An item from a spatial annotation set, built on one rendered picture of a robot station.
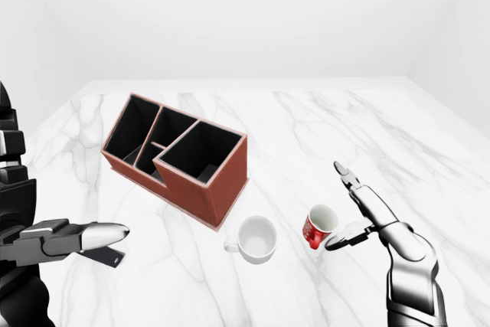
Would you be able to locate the red mug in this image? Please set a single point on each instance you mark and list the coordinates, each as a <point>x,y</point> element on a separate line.
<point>311,229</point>

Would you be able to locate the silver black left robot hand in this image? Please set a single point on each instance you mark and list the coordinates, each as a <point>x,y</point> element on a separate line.
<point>76,237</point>

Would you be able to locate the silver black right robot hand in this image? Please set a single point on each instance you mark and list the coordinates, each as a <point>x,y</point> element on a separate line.
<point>406,244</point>

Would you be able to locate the white mug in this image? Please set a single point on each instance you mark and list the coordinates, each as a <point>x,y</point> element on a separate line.
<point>257,240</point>

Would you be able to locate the red-brown desk caddy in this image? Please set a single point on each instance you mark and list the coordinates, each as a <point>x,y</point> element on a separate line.
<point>226,193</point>

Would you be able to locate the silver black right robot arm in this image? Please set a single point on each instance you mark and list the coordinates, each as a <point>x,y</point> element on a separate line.
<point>417,300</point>

